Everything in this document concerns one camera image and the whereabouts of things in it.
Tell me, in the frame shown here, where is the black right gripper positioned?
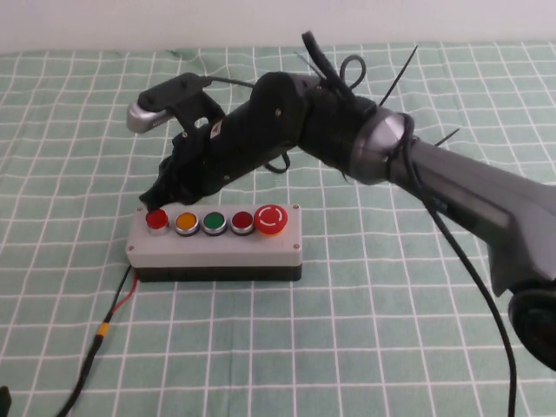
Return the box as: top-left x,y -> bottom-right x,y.
138,102 -> 288,208

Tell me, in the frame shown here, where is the lit red push button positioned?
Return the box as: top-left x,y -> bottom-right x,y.
145,209 -> 169,236

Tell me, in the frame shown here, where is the yellow push button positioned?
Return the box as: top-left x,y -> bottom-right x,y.
174,211 -> 201,237

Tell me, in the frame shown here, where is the green push button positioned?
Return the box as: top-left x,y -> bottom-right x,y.
202,211 -> 228,237

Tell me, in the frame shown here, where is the dark red push button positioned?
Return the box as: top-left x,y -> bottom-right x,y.
229,210 -> 256,236

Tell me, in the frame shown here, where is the grey black button control box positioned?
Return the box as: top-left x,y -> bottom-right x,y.
124,202 -> 304,283

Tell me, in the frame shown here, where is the red emergency stop mushroom button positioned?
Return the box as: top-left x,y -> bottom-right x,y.
254,203 -> 288,238

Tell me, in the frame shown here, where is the green white-grid tablecloth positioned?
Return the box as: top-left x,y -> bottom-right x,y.
0,41 -> 556,417

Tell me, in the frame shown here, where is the long black zip tie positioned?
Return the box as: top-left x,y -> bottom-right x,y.
378,44 -> 420,108

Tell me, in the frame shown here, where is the short black zip tie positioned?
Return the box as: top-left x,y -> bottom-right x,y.
433,127 -> 461,149

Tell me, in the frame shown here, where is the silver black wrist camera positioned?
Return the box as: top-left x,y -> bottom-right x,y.
125,89 -> 175,134

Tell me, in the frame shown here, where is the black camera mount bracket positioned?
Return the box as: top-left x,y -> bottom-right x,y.
141,72 -> 227,136

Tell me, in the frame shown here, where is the black camera cable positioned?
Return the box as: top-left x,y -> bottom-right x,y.
202,75 -> 261,89

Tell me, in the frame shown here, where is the thin black wire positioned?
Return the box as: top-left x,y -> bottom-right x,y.
106,264 -> 134,325

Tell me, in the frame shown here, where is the thin red wire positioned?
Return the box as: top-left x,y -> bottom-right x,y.
107,273 -> 141,325

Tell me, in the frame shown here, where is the black power cable yellow connector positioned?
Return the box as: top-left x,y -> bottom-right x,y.
54,320 -> 110,417

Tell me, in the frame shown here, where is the long black arm cable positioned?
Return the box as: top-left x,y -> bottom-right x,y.
388,115 -> 520,417

